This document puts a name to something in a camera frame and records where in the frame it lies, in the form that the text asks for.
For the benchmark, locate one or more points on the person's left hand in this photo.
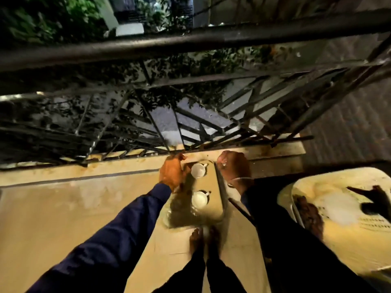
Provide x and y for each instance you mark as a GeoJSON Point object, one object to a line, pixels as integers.
{"type": "Point", "coordinates": [171, 172]}

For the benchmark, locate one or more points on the person's right hand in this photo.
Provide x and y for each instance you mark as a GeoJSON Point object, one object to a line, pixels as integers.
{"type": "Point", "coordinates": [236, 167]}

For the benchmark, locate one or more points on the person's right fingers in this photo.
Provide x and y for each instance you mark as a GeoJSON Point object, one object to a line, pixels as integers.
{"type": "Point", "coordinates": [223, 163]}

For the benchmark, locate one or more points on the person's left fingers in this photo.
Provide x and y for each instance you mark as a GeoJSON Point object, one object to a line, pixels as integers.
{"type": "Point", "coordinates": [180, 158]}

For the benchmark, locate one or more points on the yellowish serving tray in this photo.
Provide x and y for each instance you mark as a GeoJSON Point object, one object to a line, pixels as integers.
{"type": "Point", "coordinates": [213, 207]}

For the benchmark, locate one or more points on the person's right forearm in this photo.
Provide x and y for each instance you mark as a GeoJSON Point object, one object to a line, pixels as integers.
{"type": "Point", "coordinates": [293, 241]}

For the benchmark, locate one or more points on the person's left forearm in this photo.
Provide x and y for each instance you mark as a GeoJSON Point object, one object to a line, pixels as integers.
{"type": "Point", "coordinates": [116, 238]}

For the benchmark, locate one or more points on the white cup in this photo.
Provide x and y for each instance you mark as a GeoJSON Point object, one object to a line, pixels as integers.
{"type": "Point", "coordinates": [199, 199]}
{"type": "Point", "coordinates": [198, 170]}

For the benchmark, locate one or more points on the person's right foot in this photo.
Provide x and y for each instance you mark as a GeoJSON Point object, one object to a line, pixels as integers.
{"type": "Point", "coordinates": [214, 241]}

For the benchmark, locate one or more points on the person's foot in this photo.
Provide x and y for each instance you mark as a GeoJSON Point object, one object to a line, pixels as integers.
{"type": "Point", "coordinates": [214, 241]}
{"type": "Point", "coordinates": [196, 241]}

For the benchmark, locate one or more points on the person's left foot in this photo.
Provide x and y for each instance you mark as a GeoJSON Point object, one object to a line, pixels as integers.
{"type": "Point", "coordinates": [196, 241]}

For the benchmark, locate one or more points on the dark brown cloth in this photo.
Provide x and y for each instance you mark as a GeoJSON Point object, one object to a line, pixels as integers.
{"type": "Point", "coordinates": [309, 215]}

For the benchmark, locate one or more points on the person's right leg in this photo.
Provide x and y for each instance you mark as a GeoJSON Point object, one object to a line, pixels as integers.
{"type": "Point", "coordinates": [224, 279]}

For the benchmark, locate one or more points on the person's leg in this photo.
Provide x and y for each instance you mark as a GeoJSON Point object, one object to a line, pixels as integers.
{"type": "Point", "coordinates": [224, 279]}
{"type": "Point", "coordinates": [183, 277]}

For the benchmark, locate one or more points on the black metal balcony railing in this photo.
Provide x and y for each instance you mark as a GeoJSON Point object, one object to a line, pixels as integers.
{"type": "Point", "coordinates": [195, 42]}

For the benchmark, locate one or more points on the person's left leg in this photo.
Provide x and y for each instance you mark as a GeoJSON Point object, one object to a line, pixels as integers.
{"type": "Point", "coordinates": [183, 277]}

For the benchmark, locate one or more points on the white plastic chair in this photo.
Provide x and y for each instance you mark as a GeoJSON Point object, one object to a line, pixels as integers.
{"type": "Point", "coordinates": [348, 241]}

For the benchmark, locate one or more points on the background building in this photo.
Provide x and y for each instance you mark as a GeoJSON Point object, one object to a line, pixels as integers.
{"type": "Point", "coordinates": [146, 12]}

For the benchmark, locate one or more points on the green tree foliage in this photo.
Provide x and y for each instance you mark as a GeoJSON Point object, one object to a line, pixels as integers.
{"type": "Point", "coordinates": [45, 18]}

